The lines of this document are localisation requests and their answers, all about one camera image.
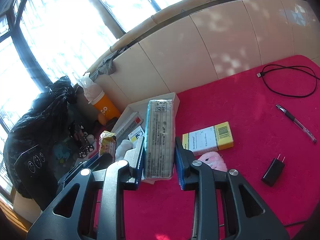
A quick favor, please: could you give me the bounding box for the pink plush toy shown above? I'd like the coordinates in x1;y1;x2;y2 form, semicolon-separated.
198;151;227;172

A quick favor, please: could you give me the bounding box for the yellow white glucophage box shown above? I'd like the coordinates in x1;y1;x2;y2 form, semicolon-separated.
182;121;234;156

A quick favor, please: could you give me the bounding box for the white cardboard tray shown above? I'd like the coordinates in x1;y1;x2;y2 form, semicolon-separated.
111;93;180;145

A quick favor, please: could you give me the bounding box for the white plush toy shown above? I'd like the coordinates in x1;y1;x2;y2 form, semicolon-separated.
115;139;135;161

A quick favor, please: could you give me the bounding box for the grey blue tablet box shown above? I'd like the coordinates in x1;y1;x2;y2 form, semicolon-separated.
144;99;175;180

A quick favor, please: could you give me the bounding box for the grey rag on sill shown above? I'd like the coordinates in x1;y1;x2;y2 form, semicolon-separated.
95;47;126;75

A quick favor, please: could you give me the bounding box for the black usb cable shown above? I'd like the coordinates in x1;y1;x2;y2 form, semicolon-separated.
256;64;318;99

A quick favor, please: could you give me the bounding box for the yellow tissue pack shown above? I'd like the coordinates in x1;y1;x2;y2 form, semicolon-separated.
99;131;117;161

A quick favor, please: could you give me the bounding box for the white blue omeprazole box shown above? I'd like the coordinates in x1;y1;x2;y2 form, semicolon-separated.
128;125;144;148

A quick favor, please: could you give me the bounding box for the black plastic bag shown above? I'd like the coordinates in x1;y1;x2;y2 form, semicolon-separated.
3;76;76;199

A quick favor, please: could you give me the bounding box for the long silver sealant box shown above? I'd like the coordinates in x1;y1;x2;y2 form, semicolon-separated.
112;112;143;145

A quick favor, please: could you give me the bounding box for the clear black gel pen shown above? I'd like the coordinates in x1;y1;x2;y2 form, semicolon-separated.
276;104;317;144

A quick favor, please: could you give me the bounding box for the black power adapter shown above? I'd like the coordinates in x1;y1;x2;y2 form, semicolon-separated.
261;154;285;187

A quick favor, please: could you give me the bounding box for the orange drink cup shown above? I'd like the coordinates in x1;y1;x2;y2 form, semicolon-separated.
89;91;120;120

